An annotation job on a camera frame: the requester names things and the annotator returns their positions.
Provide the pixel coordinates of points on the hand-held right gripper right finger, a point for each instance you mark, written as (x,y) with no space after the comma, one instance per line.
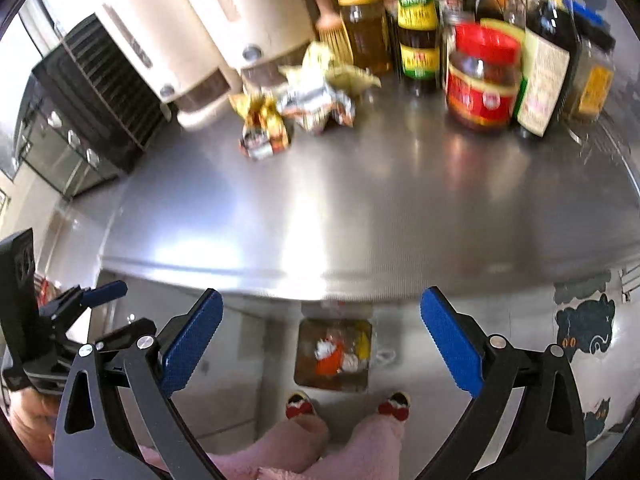
(450,345)

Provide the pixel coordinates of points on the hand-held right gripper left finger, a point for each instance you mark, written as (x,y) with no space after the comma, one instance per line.
(192,342)

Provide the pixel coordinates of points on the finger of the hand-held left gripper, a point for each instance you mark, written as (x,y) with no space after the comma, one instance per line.
(107,290)
(125,335)

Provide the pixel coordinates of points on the yellow foam fruit net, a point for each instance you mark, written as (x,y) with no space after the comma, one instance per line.
(365,345)

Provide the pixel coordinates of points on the metal trash bin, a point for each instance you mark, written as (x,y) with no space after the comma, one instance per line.
(306,332)

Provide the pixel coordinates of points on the orange foam fruit net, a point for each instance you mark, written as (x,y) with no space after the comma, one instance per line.
(330,362)

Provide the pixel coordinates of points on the small white plastic film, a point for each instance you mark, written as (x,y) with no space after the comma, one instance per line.
(324,347)

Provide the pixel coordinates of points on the person's left hand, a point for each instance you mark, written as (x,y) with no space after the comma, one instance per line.
(32,420)

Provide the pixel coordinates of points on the red slipper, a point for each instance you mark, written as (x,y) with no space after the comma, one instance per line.
(395,405)
(300,405)

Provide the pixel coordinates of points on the person's right leg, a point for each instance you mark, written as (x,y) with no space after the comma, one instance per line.
(370,452)

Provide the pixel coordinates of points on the person's leg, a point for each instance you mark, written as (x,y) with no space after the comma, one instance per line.
(280,447)
(370,452)

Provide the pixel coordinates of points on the large black cat sticker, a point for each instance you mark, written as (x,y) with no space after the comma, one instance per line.
(585,327)

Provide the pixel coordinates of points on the person's left leg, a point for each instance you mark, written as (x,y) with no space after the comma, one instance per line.
(280,447)

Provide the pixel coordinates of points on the small black cat sticker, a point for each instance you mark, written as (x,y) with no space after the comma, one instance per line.
(597,417)

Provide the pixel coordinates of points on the black toaster oven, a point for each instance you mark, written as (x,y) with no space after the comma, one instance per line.
(65,125)

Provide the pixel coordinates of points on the window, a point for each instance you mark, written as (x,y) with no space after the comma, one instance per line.
(20,85)

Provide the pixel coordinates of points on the crumpled foil snack wrapper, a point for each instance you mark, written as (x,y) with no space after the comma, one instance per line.
(262,127)

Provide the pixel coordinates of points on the white rice dispenser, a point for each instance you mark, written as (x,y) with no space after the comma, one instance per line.
(225,5)
(150,50)

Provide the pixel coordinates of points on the red lid chili sauce jar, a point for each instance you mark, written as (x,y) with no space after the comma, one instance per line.
(482,85)

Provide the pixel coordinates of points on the silver orange snack wrapper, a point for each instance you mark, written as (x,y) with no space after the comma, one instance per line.
(315,105)

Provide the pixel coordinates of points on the dark soy sauce bottle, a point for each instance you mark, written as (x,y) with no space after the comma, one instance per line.
(545,75)

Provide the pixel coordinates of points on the yellow-green crumpled wrapper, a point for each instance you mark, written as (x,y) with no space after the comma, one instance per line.
(345,72)

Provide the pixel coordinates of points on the black cap spice jar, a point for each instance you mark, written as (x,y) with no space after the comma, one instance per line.
(592,80)

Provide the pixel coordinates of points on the green label sauce bottle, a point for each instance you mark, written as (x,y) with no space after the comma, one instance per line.
(417,35)

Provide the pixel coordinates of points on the yellow lid oil jar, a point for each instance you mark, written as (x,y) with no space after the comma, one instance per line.
(365,35)

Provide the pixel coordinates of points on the small jar silver lid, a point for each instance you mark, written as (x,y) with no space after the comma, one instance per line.
(457,17)

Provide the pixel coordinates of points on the bamboo pot brush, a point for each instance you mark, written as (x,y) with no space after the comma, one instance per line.
(334,30)

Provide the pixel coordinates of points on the small yellow cap bottle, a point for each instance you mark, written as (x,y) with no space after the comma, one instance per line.
(514,7)

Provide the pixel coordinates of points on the blue cap bottle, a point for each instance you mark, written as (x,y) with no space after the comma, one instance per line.
(590,12)

